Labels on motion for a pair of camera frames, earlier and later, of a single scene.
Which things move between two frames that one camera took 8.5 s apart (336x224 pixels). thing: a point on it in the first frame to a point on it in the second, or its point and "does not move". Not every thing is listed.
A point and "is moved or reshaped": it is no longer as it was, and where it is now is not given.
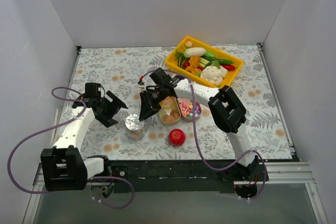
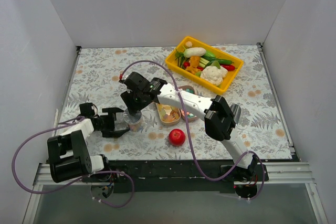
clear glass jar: [136, 135] to [136, 127]
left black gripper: [105, 109] to [106, 123]
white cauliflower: [213, 75] does not move
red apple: [176, 137] does not move
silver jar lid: [133, 123] is moved or reshaped
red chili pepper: [228, 67] does not move
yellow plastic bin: [171, 62] does not move
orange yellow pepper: [195, 62] does not move
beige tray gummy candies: [169, 113] does not move
